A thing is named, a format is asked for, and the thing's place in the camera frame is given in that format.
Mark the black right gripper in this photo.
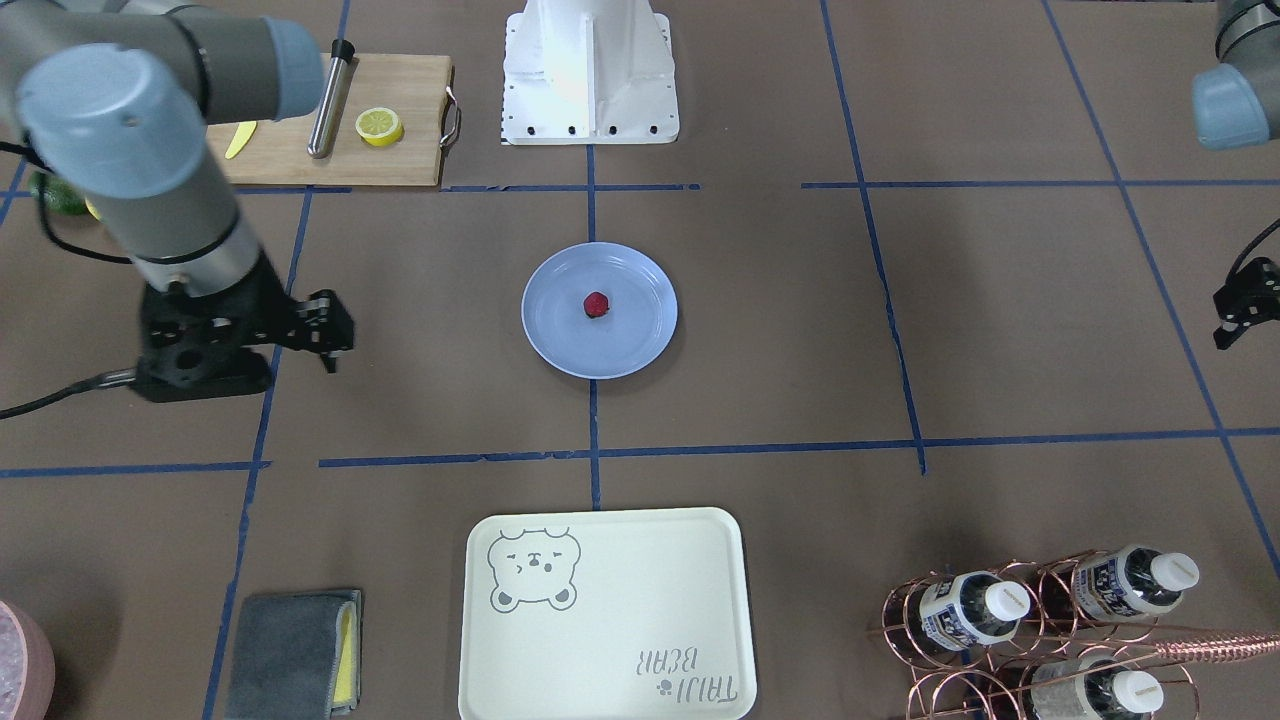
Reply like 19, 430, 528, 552
255, 252, 356, 374

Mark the red strawberry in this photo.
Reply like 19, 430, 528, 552
582, 291, 611, 320

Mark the blue plate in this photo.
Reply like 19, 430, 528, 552
520, 241, 678, 380

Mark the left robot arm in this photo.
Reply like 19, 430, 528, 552
1190, 1, 1279, 151

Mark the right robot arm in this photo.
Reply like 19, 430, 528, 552
3, 1, 355, 386

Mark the steel cylinder tool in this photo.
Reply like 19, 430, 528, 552
307, 38, 356, 160

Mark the lemon half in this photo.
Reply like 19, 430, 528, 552
355, 106, 404, 149

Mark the yellow plastic knife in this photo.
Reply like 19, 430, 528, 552
224, 120, 259, 160

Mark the wooden cutting board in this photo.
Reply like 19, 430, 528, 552
206, 53, 458, 187

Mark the green lime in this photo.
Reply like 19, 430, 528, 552
28, 170, 90, 217

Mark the grey folded cloth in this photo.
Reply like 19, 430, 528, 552
224, 588, 364, 719

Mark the cream bear tray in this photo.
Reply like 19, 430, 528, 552
458, 507, 758, 719

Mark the pink ice bowl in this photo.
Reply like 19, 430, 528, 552
1, 601, 56, 719

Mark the dark drink bottle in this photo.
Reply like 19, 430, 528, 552
1036, 544, 1201, 626
989, 653, 1165, 719
882, 571, 1033, 667

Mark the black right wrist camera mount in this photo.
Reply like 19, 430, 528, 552
131, 260, 292, 404

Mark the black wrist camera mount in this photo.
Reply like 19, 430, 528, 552
131, 260, 292, 404
1212, 258, 1279, 351

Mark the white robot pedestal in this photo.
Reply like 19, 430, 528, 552
500, 1, 681, 146

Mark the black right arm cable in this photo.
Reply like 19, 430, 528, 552
0, 140, 141, 421

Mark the copper wire bottle rack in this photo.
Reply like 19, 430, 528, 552
864, 571, 1277, 719

